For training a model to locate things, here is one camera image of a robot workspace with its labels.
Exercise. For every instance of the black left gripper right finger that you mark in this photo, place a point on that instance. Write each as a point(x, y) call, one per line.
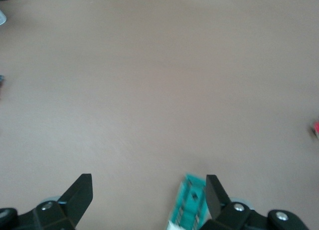
point(231, 215)

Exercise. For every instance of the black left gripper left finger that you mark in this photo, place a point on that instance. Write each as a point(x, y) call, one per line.
point(62, 210)

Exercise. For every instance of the green load switch cream lever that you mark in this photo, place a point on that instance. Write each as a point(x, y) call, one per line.
point(189, 205)

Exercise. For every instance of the black button pink contact block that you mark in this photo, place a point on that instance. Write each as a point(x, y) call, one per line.
point(316, 127)

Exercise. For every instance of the brown table cover mat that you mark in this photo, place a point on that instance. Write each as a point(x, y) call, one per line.
point(159, 90)

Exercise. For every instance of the white grey compartment rack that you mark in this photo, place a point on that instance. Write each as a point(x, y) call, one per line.
point(2, 18)

